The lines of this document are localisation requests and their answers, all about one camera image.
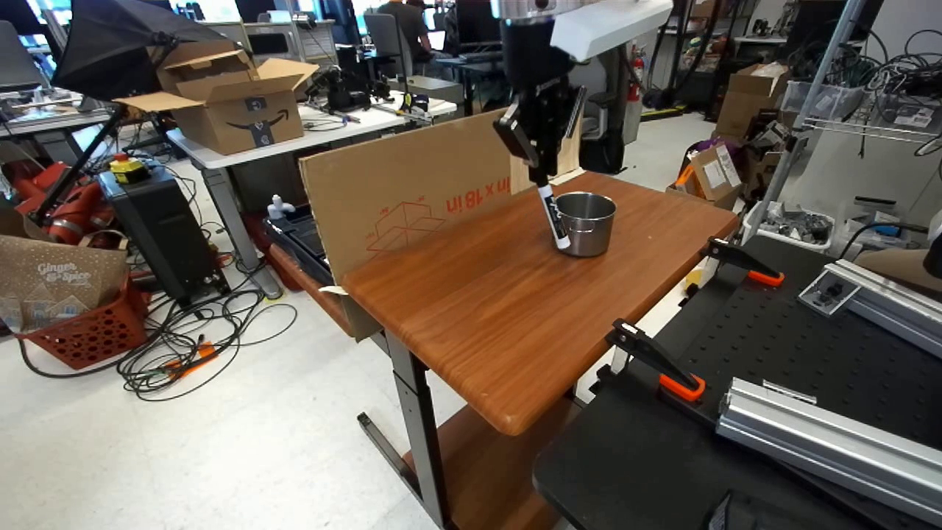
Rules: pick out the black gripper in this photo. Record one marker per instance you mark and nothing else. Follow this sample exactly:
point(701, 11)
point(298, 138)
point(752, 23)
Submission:
point(536, 125)

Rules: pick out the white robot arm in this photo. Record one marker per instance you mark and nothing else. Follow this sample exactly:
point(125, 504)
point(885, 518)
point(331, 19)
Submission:
point(543, 41)

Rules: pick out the small steel pot cup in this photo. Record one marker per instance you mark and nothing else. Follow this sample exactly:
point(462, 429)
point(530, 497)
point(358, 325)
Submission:
point(586, 222)

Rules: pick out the long brown cardboard panel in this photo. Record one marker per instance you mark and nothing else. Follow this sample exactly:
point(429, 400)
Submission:
point(390, 191)

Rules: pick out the far orange black clamp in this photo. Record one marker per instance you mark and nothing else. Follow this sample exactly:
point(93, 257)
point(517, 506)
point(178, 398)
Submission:
point(758, 272)

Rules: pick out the orange black clamp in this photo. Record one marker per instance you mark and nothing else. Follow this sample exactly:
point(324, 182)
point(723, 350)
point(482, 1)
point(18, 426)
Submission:
point(758, 272)
point(670, 375)

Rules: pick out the white side table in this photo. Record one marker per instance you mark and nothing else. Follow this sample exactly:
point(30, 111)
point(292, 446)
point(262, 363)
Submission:
point(215, 169)

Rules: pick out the near orange black clamp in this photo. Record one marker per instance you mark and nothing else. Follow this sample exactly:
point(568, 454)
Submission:
point(670, 375)

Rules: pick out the open amazon cardboard box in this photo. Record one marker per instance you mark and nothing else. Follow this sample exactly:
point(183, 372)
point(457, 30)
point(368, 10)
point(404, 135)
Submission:
point(227, 100)

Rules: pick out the black box with emergency button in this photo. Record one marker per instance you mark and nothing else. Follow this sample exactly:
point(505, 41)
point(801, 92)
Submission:
point(158, 219)

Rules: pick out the black softbox light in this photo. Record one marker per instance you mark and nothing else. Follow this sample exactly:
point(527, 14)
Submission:
point(118, 44)

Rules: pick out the red plastic basket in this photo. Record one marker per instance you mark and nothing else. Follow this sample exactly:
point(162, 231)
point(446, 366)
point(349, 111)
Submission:
point(97, 332)

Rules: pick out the brown paper bag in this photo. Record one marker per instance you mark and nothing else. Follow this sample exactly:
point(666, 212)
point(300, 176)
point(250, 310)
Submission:
point(49, 279)

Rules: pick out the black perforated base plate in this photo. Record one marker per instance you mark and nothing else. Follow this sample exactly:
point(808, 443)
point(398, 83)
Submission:
point(639, 456)

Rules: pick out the short aluminium extrusion bracket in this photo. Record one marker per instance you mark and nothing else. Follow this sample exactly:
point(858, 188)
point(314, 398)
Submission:
point(882, 301)

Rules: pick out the long aluminium extrusion rail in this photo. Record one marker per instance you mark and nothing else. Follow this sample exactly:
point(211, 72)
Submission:
point(845, 451)

